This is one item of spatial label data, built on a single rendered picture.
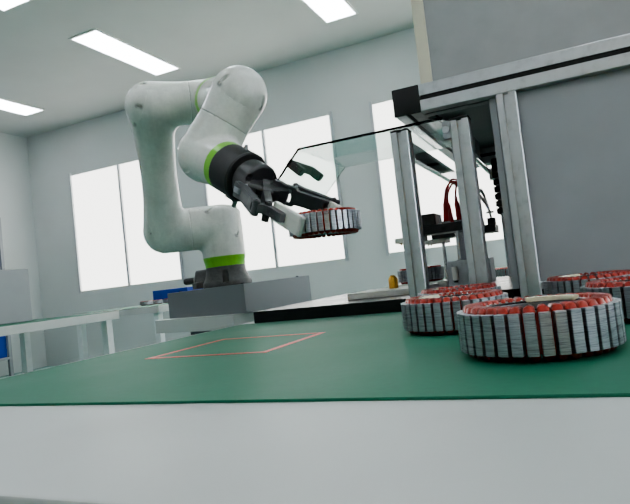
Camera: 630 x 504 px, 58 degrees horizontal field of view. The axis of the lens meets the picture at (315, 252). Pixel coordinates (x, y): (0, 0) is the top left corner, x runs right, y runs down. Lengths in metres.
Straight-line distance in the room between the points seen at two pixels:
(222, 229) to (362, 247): 4.56
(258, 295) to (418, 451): 1.38
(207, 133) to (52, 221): 7.85
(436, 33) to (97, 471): 0.97
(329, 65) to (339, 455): 6.47
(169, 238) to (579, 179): 1.16
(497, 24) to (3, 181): 8.27
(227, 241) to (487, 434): 1.50
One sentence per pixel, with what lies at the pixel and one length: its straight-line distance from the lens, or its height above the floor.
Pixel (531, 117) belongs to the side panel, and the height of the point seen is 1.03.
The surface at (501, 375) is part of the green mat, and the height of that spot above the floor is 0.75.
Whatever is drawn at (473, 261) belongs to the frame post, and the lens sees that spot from 0.94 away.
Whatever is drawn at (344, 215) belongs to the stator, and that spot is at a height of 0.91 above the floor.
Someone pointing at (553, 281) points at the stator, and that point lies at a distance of 0.79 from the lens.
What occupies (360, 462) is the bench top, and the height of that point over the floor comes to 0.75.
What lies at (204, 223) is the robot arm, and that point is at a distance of 1.72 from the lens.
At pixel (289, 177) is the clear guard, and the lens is 1.12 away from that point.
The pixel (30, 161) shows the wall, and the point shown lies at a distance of 9.30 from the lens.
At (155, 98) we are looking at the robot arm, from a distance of 1.51.
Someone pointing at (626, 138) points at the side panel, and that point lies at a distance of 0.95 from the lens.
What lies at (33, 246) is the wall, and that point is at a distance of 9.09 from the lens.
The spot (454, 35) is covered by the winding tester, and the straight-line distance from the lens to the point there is 1.11.
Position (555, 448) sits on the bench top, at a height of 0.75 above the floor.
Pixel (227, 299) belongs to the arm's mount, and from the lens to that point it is 1.60.
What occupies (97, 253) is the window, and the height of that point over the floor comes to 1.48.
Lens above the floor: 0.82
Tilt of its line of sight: 3 degrees up
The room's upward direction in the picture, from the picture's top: 6 degrees counter-clockwise
